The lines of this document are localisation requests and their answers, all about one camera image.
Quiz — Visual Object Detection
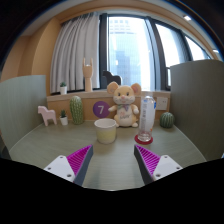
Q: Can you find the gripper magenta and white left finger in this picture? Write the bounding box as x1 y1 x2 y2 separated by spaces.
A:
44 145 93 186

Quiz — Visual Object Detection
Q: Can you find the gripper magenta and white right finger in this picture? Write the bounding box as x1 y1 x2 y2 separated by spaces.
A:
134 145 182 185

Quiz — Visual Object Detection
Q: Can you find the clear plastic water bottle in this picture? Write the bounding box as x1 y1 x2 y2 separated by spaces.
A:
138 96 156 143

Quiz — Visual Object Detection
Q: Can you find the red round coaster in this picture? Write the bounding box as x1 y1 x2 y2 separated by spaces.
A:
134 135 153 145

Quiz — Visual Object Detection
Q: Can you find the round green cactus ornament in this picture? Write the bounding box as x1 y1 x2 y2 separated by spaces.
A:
160 112 175 128

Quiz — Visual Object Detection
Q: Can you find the small potted plant on table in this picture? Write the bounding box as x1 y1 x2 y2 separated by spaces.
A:
60 110 68 126

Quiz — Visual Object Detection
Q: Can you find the pale yellow cup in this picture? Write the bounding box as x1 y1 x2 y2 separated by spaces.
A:
94 118 116 144

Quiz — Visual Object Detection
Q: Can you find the pink toy horse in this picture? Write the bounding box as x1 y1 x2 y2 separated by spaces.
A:
38 106 57 125

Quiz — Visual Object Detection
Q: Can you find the purple number seven disc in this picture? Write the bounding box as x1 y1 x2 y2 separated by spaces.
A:
93 101 109 118

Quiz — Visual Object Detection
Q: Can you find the tall green cactus ornament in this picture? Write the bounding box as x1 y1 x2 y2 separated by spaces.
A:
70 96 84 125

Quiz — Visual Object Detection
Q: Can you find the beige plush mouse toy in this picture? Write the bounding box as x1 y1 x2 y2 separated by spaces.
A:
107 82 141 127

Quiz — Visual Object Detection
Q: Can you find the small potted plant on sill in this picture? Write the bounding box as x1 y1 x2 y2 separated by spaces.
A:
60 82 67 95

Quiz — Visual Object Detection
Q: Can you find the black horse figurine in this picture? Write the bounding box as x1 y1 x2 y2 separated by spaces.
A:
103 70 121 88

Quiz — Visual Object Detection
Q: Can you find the wooden hand sculpture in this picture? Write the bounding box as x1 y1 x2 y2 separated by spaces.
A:
82 59 93 92

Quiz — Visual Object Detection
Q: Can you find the grey curtain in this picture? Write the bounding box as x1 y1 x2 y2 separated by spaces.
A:
50 12 100 93

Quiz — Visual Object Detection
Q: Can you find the white wall socket right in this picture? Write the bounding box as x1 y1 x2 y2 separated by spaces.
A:
156 97 168 110

